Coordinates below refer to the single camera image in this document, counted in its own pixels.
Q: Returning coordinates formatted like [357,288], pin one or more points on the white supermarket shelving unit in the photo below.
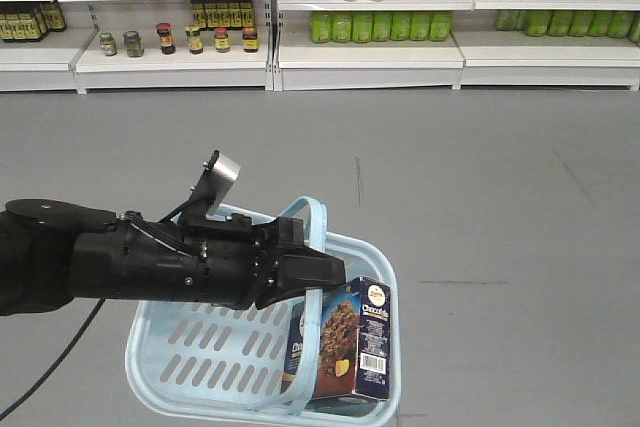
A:
[140,44]

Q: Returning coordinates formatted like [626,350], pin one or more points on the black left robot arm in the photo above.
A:
[53,252]

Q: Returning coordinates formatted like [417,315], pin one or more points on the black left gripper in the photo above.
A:
[238,263]

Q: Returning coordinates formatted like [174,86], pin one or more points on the light blue plastic basket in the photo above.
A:
[208,362]

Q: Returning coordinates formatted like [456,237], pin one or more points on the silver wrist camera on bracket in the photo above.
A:
[218,176]

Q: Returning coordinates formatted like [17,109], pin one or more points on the dark blue chocolate cookie box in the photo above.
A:
[355,342]

